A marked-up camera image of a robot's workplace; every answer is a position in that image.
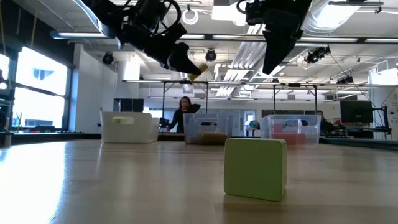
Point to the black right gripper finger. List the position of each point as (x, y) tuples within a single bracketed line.
[(276, 53)]

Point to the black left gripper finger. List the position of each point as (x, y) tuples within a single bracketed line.
[(182, 60)]

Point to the yellow rectangular wooden block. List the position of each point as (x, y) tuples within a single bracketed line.
[(199, 72)]

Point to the white strip light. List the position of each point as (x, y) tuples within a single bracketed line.
[(194, 36), (382, 40), (236, 37), (329, 39), (77, 35)]

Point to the black round ceiling spotlight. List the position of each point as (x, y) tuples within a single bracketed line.
[(211, 55), (108, 58)]

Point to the white ceiling light fixture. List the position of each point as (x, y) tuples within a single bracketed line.
[(227, 14)]

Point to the grey plastic bin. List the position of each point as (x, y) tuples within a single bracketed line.
[(199, 130)]

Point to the black rig crossbar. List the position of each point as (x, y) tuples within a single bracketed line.
[(361, 40)]

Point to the clear plastic bin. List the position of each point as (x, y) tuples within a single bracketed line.
[(312, 124)]

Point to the white plastic bin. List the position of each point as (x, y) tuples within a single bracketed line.
[(133, 132)]

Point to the black computer monitor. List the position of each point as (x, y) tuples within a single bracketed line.
[(356, 111)]

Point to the bright window pane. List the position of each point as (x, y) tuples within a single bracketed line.
[(3, 71), (40, 71)]

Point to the green square wooden block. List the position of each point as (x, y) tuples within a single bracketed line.
[(253, 169)]

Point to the dark equipment rack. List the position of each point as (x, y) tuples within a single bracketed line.
[(4, 130)]

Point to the black metal frame stand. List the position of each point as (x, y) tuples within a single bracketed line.
[(185, 82), (293, 84)]

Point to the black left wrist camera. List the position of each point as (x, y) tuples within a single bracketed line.
[(152, 12)]

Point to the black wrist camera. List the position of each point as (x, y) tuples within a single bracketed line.
[(253, 14), (152, 12)]

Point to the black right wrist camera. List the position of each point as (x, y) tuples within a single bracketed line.
[(253, 14)]

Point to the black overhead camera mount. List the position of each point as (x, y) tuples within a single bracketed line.
[(314, 56)]

